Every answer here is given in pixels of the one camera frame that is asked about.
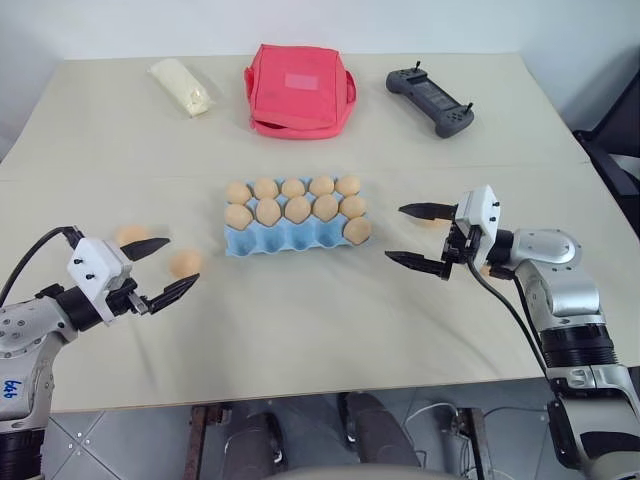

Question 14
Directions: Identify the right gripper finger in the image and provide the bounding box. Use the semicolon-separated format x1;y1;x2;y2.
397;201;459;221
384;250;454;281

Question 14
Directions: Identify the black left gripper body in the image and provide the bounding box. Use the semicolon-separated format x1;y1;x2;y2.
105;266;152;322

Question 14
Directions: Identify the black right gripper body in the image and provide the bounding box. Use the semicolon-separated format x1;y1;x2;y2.
440;217;485;282

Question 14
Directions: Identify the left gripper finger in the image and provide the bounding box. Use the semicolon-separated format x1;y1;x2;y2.
120;237;172;262
146;273;202;316

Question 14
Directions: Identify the blue egg tray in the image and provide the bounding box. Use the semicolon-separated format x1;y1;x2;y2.
223;177;375;259

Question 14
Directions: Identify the grey handheld remote controller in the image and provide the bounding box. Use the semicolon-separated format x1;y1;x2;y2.
384;60;477;140

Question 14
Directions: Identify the beige tablecloth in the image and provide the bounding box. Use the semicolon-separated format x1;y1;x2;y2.
0;56;640;415

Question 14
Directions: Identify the rusty metal table leg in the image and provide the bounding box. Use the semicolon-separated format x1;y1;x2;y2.
181;404;232;480
456;407;497;480

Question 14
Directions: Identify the white powder plastic bag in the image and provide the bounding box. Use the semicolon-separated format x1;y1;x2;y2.
146;58;222;121

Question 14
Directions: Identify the dark rounded shape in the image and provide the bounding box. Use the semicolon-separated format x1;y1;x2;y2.
219;399;284;480
339;392;422;469

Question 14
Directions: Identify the pink fabric bag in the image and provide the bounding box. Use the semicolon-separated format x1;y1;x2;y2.
243;42;359;144

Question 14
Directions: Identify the black chair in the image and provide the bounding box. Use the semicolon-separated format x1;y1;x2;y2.
572;64;640;199

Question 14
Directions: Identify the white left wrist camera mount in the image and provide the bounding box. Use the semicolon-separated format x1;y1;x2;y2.
66;237;135;327

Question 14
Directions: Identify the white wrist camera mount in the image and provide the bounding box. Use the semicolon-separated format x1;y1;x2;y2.
453;184;502;271
66;237;135;327

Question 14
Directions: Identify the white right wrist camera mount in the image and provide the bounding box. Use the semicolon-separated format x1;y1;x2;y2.
453;184;502;271

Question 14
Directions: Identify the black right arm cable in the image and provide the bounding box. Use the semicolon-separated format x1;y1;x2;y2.
467;259;559;401

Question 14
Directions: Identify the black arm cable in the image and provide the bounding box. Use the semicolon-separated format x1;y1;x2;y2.
0;225;86;306
467;259;559;401

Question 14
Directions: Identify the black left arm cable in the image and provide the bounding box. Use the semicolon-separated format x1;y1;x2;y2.
0;225;86;306

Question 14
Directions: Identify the white floor cable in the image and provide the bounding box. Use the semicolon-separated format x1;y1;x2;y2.
402;402;457;454

